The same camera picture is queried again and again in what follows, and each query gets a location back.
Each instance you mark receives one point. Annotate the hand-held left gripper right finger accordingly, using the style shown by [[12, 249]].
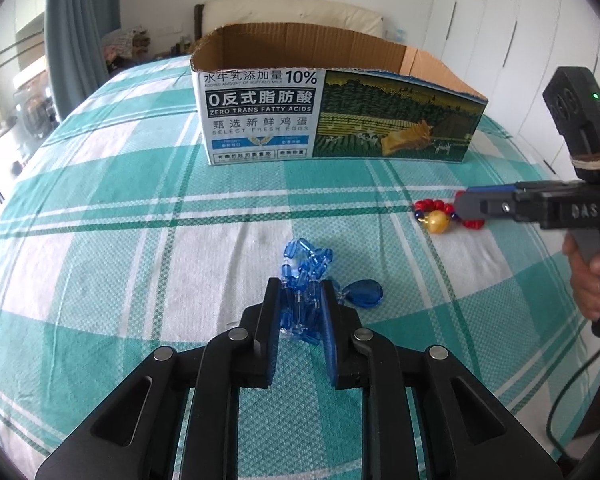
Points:
[[328, 345]]

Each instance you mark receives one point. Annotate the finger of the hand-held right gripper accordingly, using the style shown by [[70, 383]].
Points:
[[485, 207], [490, 189]]

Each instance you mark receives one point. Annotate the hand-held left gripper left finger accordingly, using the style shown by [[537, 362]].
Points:
[[265, 345]]

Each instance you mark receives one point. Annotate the printed cardboard box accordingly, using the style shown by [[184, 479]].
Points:
[[395, 120]]

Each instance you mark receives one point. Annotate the person's right hand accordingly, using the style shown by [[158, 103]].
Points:
[[585, 285]]

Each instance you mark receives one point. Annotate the white wardrobe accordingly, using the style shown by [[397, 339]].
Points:
[[510, 20]]

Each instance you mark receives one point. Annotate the cream padded headboard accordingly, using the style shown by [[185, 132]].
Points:
[[290, 12]]

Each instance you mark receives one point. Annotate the washing machine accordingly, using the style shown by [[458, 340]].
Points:
[[35, 115]]

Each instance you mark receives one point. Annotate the pile of clothes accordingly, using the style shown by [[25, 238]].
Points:
[[125, 47]]

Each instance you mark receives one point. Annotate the blue-grey curtain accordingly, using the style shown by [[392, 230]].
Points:
[[75, 35]]

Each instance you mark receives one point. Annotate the glass sliding door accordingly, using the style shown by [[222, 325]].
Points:
[[5, 85]]

